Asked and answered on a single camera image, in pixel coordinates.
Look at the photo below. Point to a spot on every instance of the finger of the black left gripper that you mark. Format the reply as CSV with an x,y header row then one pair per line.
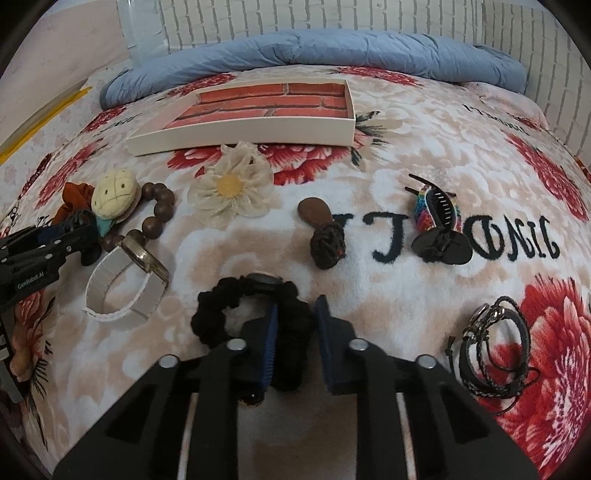
x,y
41,251

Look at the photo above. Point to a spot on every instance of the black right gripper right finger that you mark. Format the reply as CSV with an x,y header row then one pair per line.
x,y
413,418

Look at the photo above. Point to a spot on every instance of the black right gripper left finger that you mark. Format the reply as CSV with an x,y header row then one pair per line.
x,y
180,415

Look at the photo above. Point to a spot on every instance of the orange fabric scrunchie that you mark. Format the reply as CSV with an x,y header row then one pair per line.
x,y
75,197

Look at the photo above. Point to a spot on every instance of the plush pineapple pink hair clip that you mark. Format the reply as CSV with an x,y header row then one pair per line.
x,y
114,198

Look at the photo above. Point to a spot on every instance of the white strap wristwatch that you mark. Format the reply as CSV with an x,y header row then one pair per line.
x,y
126,286

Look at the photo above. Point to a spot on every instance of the black scrunchie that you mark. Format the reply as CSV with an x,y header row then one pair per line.
x,y
240,313

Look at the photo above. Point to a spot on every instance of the rainbow black claw hair clip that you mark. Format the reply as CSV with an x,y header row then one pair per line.
x,y
439,223

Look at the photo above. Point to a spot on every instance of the cream fabric flower hair clip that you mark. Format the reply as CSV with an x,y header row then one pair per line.
x,y
238,184

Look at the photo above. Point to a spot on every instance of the yellow strip at bedside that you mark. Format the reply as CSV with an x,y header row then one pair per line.
x,y
40,118

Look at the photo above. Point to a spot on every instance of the floral plush blanket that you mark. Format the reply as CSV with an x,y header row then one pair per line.
x,y
525,205

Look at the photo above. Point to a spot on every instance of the white tray brick-pattern base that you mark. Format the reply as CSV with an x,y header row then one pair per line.
x,y
300,111

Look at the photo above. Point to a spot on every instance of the blue rolled quilt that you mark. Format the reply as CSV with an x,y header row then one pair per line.
x,y
432,57

